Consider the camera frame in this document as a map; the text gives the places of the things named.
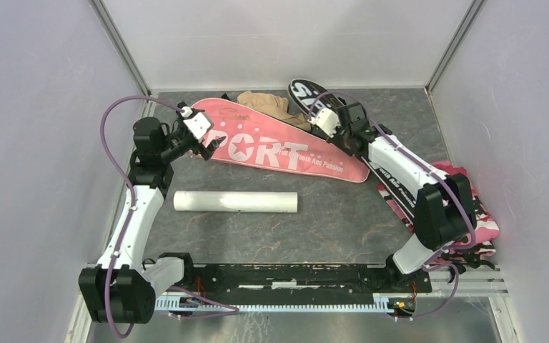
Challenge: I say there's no white shuttlecock tube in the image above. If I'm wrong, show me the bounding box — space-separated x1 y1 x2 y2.
173 191 299 213

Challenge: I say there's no black SPORT racket bag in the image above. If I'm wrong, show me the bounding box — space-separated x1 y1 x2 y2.
287 79 425 217

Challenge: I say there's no pink SPORT racket bag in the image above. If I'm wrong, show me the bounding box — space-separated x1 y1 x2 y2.
192 98 370 183

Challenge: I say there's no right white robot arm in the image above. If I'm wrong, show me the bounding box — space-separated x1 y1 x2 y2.
311 103 476 292

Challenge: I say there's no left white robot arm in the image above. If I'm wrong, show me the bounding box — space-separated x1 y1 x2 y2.
79 114 219 324

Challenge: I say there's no beige cloth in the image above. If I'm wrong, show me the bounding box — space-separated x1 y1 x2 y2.
237 91 311 132

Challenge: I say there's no pink camouflage cloth bag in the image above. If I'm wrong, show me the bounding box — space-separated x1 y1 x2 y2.
375 168 500 268

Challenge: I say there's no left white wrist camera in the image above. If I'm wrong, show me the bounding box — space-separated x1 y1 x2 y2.
181 106 214 143

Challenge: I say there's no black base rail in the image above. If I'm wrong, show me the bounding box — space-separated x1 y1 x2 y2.
176 263 432 307

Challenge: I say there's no white toothed cable duct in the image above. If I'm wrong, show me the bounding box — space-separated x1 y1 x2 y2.
154 292 415 314

